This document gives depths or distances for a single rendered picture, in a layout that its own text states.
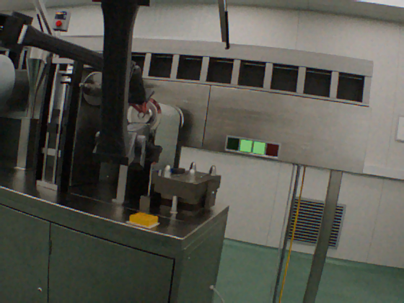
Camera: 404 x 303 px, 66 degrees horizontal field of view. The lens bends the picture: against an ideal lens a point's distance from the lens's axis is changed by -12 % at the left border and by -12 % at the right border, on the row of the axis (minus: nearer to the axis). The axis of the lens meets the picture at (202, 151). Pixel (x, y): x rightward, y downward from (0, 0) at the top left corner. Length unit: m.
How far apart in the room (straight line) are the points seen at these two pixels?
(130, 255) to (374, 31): 3.64
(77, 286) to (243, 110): 1.02
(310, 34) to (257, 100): 2.58
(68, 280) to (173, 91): 0.98
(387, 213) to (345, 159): 2.55
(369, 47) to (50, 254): 3.70
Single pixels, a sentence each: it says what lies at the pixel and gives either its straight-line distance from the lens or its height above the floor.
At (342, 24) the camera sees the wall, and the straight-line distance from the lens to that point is 4.18.
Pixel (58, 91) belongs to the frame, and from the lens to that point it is 1.51.
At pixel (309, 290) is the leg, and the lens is 1.88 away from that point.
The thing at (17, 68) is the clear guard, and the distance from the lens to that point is 2.16.
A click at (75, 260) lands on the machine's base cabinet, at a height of 0.71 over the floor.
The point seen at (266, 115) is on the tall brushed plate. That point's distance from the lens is 1.59.
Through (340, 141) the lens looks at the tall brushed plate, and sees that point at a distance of 1.58.
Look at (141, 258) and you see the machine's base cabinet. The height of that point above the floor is 0.79.
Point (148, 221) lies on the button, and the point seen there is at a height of 0.92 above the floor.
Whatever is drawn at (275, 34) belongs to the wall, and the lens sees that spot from 4.12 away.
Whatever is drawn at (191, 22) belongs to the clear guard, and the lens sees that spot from 1.72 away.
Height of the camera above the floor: 1.21
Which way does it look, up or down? 3 degrees down
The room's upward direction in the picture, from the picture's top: 8 degrees clockwise
